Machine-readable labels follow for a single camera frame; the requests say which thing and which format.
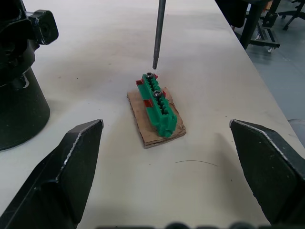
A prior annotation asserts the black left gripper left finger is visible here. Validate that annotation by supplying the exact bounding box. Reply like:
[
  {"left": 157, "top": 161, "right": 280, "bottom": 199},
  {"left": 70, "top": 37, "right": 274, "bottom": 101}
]
[{"left": 0, "top": 119, "right": 105, "bottom": 229}]

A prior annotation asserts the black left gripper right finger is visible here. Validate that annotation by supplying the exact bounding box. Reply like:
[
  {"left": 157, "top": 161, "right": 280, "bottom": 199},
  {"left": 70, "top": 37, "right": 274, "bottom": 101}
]
[{"left": 229, "top": 119, "right": 305, "bottom": 226}]

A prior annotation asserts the dark blue electric screwdriver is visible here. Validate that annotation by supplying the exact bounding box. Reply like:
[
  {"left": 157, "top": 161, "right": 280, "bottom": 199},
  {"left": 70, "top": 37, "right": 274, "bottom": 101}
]
[{"left": 152, "top": 0, "right": 166, "bottom": 70}]

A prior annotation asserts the green ribbed finger piece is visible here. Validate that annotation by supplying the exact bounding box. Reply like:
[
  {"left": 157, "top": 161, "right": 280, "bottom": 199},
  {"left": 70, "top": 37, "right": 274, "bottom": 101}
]
[{"left": 135, "top": 73, "right": 178, "bottom": 138}]

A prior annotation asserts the black spare gripper workpiece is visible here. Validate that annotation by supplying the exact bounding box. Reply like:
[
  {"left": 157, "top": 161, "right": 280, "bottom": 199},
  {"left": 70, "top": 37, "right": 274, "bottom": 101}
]
[{"left": 0, "top": 0, "right": 60, "bottom": 89}]

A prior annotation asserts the black cylindrical stand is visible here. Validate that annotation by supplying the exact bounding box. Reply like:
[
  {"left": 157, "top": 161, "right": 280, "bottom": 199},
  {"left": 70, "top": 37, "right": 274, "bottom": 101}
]
[{"left": 0, "top": 66, "right": 51, "bottom": 151}]

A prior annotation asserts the brown cardboard pad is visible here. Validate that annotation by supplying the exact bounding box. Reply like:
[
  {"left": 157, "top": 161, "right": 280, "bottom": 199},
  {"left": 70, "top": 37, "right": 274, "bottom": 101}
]
[{"left": 126, "top": 87, "right": 188, "bottom": 149}]

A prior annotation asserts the black table leg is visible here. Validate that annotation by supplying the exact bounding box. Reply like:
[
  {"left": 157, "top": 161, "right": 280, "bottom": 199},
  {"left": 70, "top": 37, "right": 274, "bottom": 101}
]
[{"left": 240, "top": 0, "right": 263, "bottom": 50}]

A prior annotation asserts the black office chair base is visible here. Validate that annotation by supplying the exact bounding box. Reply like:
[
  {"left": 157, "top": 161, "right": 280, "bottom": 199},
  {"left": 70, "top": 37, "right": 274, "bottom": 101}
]
[{"left": 278, "top": 0, "right": 305, "bottom": 31}]

